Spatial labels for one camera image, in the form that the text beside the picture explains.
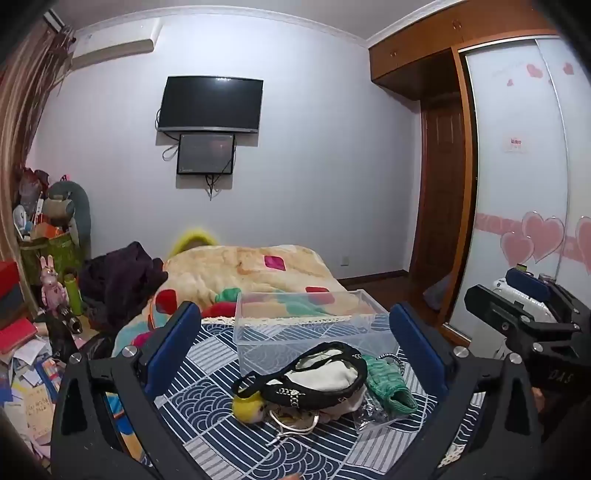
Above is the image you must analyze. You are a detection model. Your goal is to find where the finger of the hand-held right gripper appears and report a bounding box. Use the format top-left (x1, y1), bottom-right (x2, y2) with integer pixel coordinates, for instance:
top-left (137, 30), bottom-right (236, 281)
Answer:
top-left (464, 285), bottom-right (583, 366)
top-left (505, 268), bottom-right (591, 325)

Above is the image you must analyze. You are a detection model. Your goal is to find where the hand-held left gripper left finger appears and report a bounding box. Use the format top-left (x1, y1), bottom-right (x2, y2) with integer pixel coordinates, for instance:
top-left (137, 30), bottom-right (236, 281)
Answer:
top-left (50, 301), bottom-right (202, 480)

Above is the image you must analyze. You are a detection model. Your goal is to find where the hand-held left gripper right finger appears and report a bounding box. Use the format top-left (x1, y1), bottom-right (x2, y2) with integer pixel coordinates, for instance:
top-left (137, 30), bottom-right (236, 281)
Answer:
top-left (390, 302), bottom-right (544, 480)

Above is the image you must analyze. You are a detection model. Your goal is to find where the green knitted pouch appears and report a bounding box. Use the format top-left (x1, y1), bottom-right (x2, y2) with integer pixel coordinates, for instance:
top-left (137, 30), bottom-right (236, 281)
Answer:
top-left (361, 353), bottom-right (419, 415)

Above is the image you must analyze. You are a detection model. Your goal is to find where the yellow plush bird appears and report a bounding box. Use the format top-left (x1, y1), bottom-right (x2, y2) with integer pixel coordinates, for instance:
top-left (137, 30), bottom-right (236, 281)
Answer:
top-left (232, 392), bottom-right (269, 424)

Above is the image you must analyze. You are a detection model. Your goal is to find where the black and white cloth bag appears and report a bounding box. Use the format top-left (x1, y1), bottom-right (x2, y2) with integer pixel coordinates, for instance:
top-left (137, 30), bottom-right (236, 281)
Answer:
top-left (232, 342), bottom-right (369, 410)

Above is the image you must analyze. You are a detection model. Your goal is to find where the clear plastic storage box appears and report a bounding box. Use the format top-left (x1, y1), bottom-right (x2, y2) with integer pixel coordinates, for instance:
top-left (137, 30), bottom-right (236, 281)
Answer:
top-left (234, 288), bottom-right (402, 380)

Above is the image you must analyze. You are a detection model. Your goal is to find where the blue wave-patterned bed sheet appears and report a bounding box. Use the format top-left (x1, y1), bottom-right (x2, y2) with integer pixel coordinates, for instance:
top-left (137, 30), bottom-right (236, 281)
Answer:
top-left (106, 318), bottom-right (500, 480)

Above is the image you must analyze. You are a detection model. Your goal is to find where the dark clothing pile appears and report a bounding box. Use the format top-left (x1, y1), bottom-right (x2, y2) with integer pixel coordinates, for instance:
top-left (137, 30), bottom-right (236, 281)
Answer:
top-left (79, 241), bottom-right (168, 331)

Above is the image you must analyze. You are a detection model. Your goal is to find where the clear plastic bag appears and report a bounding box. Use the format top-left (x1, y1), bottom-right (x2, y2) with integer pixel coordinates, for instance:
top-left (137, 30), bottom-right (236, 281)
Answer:
top-left (353, 392), bottom-right (408, 433)

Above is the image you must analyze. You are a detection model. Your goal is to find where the beige blanket with coloured patches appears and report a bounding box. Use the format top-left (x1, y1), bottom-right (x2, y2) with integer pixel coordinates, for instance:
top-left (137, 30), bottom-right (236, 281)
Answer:
top-left (113, 244), bottom-right (370, 357)

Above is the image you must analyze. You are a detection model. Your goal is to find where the yellow plush toy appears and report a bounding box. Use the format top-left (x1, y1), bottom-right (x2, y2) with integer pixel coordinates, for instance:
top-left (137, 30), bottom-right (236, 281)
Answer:
top-left (167, 227), bottom-right (221, 259)

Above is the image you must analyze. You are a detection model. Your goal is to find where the green bottle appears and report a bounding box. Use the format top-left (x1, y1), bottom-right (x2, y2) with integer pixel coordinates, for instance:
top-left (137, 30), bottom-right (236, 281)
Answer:
top-left (64, 273), bottom-right (84, 317)

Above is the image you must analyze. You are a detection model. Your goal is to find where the brown wooden door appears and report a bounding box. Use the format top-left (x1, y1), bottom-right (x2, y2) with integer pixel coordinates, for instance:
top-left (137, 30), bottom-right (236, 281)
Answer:
top-left (409, 99), bottom-right (467, 297)

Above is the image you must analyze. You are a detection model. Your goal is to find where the wooden wardrobe with heart doors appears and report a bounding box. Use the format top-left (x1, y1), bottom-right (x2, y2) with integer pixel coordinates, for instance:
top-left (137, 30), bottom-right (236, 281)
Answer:
top-left (368, 0), bottom-right (591, 352)

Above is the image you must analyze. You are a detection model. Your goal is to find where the pink rabbit figure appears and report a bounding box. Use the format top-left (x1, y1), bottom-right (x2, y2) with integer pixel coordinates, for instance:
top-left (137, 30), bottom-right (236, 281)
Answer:
top-left (39, 255), bottom-right (66, 315)

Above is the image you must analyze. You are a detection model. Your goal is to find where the green storage basket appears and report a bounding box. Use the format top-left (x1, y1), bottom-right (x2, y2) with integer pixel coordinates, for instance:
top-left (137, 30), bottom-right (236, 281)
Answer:
top-left (19, 231), bottom-right (85, 278)

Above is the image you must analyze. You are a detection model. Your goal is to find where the pile of papers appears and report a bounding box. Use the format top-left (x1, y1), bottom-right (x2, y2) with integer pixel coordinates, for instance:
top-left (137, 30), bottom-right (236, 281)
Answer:
top-left (0, 342), bottom-right (66, 459)

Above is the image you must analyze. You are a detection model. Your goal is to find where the red book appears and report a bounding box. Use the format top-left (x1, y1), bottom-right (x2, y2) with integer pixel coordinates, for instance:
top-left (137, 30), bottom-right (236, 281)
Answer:
top-left (0, 318), bottom-right (38, 354)

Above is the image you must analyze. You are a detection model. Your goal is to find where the grey plush toy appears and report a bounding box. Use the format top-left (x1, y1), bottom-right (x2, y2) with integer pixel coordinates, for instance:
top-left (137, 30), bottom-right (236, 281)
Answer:
top-left (46, 180), bottom-right (92, 246)

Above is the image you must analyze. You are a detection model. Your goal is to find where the red box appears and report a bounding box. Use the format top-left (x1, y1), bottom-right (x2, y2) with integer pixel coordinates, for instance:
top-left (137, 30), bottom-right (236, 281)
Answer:
top-left (0, 260), bottom-right (22, 297)

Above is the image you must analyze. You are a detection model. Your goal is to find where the white air conditioner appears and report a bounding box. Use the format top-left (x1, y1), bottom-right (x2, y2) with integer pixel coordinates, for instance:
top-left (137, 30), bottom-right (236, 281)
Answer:
top-left (69, 24), bottom-right (163, 71)

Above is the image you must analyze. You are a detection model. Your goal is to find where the white cord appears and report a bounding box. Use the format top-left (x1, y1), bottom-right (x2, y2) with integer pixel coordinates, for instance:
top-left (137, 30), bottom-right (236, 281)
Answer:
top-left (267, 408), bottom-right (322, 445)

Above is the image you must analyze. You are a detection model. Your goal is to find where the small black wall monitor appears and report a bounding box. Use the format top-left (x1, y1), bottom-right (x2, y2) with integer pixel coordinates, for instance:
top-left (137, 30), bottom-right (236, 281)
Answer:
top-left (177, 133), bottom-right (236, 176)

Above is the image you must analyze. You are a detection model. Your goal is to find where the black wall television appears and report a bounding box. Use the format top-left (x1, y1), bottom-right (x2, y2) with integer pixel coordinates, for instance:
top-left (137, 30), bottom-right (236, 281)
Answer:
top-left (157, 76), bottom-right (264, 135)

